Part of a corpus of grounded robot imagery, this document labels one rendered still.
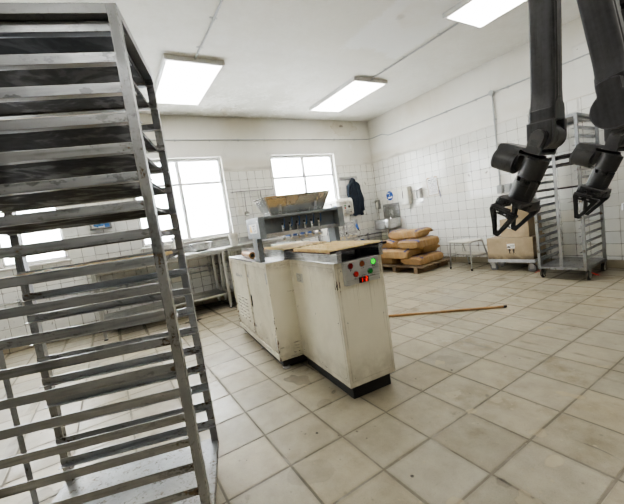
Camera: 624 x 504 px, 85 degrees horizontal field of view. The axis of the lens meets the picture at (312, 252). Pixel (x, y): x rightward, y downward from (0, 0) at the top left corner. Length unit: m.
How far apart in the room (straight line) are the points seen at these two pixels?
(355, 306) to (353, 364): 0.34
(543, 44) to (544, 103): 0.13
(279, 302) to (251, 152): 4.04
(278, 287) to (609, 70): 2.12
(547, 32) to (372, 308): 1.55
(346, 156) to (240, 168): 2.31
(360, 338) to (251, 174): 4.49
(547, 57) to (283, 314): 2.13
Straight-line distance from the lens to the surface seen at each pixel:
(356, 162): 7.37
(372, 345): 2.16
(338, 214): 2.75
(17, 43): 1.50
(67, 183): 1.27
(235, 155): 6.09
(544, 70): 1.01
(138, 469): 1.89
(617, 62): 0.96
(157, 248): 1.17
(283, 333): 2.62
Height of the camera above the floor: 1.11
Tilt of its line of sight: 5 degrees down
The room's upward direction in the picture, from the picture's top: 8 degrees counter-clockwise
